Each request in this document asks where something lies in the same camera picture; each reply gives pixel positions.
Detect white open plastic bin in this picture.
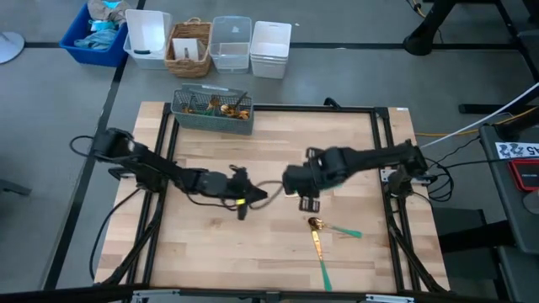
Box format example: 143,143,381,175
122,8,173,71

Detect black side table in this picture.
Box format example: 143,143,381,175
478,123,539,254

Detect white cable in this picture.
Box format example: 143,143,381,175
418,81,539,150

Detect white round floor base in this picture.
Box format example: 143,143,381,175
0,30,25,66

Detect clear plastic bin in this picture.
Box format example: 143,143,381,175
209,15,253,76

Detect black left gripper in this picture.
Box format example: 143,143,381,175
199,165,269,221

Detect white card box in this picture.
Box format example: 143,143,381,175
171,37,207,63

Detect light blue cloth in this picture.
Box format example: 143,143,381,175
73,28,118,51

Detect stacked white plastic bins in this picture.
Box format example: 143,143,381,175
249,20,293,80

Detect red-edged black device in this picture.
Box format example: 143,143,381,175
507,158,539,194

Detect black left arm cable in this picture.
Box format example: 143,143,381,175
88,187,147,282

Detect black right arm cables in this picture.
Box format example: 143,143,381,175
420,134,506,204

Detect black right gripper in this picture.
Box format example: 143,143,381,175
281,146,347,213

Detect black floor stand foot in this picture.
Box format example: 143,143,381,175
403,0,458,57

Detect brown wicker basket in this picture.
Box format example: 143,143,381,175
163,17,213,79

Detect white printed label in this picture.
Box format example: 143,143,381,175
494,141,539,161

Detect dark brown cloth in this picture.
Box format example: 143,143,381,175
87,0,132,23

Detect grey plastic cutlery basket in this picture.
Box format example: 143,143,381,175
170,82,255,136

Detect yellow floor cable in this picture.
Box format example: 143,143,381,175
405,0,425,19
414,107,539,138

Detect silver metal bracket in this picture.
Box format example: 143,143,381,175
365,293,416,303
130,289,182,303

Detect teal cloth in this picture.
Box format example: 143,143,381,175
89,19,118,34

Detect blue plastic bin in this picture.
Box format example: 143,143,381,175
59,1,134,69

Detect gold fork green handle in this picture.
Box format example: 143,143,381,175
184,93,200,115
207,95,225,114

